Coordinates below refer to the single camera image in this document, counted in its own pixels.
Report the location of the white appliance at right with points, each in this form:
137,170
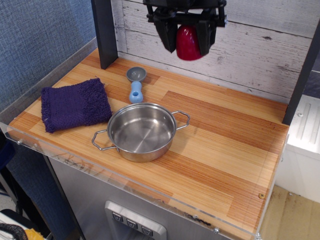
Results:
299,167

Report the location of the yellow black object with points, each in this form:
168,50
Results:
32,234

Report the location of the stainless steel pot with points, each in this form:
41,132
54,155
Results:
143,132

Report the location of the blue grey toy scoop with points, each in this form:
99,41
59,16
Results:
136,75

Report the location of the red toy fruit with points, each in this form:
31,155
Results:
187,44

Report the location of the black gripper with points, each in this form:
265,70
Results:
207,15

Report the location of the silver button control panel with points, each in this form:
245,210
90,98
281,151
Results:
126,224

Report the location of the purple folded towel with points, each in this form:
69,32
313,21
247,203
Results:
82,104

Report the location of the right dark post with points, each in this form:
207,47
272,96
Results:
302,81

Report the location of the dark post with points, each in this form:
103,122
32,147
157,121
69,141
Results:
105,32
302,81

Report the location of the left dark post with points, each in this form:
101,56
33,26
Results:
105,32

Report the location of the clear acrylic edge guard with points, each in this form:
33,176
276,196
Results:
82,189

